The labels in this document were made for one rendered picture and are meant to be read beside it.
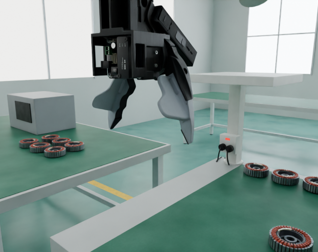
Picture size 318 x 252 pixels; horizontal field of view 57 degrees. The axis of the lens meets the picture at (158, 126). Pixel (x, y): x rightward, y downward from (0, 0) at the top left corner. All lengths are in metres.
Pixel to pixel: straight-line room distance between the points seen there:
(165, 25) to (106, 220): 0.75
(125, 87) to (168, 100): 0.10
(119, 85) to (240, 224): 0.70
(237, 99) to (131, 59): 1.14
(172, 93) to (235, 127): 1.13
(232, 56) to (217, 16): 1.15
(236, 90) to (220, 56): 6.63
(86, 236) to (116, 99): 0.59
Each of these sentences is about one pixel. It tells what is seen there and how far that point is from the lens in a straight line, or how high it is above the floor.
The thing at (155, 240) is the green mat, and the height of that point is 0.75.
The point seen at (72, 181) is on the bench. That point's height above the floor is 0.73.
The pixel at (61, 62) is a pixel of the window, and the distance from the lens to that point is 4.94.
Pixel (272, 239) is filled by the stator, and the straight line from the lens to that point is 0.91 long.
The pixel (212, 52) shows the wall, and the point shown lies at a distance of 8.21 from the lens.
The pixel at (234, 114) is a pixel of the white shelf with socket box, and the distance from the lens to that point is 1.47.
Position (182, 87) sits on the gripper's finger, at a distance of 0.37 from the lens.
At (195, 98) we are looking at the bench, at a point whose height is 0.73.
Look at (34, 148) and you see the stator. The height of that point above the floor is 0.78.
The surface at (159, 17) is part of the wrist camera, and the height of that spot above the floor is 1.31.
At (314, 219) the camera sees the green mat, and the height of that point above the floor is 0.75.
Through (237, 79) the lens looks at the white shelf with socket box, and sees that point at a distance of 1.15.
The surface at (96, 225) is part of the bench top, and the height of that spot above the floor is 0.75.
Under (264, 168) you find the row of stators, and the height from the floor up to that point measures 0.79.
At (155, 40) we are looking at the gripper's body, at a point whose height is 1.28.
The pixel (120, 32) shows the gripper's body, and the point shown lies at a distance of 0.35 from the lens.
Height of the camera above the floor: 1.26
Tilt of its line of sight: 12 degrees down
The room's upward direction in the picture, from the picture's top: straight up
